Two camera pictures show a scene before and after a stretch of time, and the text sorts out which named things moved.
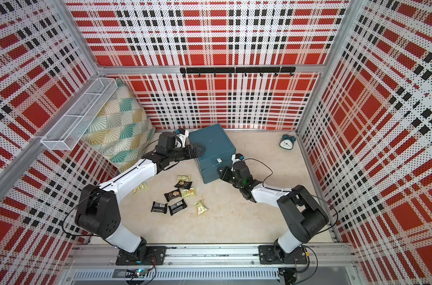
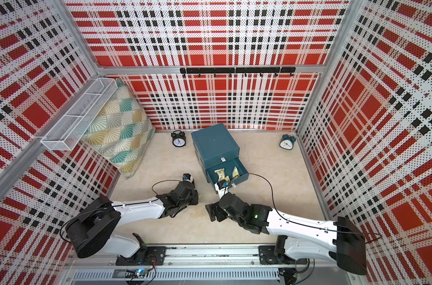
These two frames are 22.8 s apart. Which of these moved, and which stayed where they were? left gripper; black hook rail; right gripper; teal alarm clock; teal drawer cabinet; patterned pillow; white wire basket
Moved: left gripper; right gripper
Stayed: white wire basket; teal alarm clock; patterned pillow; teal drawer cabinet; black hook rail
